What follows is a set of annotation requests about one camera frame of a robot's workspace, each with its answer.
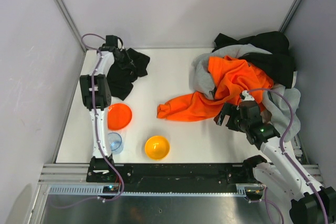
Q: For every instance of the grey sweatshirt cloth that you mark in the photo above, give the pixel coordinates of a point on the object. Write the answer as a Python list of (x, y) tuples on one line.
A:
[(276, 112)]

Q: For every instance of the orange plastic plate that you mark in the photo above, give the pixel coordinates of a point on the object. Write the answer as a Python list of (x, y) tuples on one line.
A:
[(119, 116)]

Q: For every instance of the white box under cloths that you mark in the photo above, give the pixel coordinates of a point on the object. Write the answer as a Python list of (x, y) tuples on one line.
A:
[(294, 78)]

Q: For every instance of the clear blue plastic cup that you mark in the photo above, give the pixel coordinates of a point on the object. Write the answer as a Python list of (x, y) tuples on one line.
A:
[(116, 143)]

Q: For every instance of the left aluminium frame post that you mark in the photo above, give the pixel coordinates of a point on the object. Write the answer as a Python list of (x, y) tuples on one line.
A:
[(61, 5)]

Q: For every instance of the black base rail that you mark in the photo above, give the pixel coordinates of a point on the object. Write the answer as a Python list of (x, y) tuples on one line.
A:
[(194, 178)]

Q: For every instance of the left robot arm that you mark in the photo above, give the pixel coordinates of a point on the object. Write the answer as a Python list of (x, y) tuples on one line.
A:
[(96, 97)]

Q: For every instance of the yellow plastic bowl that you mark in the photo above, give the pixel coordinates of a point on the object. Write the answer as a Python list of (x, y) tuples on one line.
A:
[(157, 148)]

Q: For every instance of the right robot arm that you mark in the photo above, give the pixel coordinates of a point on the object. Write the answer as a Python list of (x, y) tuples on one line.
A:
[(310, 201)]

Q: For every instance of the small black cloth garment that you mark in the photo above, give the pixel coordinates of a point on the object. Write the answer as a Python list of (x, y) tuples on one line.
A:
[(123, 73)]

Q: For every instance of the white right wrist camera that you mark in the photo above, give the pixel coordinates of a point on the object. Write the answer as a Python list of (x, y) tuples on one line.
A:
[(246, 96)]

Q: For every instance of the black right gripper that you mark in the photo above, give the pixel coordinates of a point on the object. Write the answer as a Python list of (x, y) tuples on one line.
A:
[(228, 116)]

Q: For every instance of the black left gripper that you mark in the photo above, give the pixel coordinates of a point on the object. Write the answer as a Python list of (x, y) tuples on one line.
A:
[(120, 57)]

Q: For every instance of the orange cloth garment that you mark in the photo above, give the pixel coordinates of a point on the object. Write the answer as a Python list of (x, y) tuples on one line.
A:
[(231, 77)]

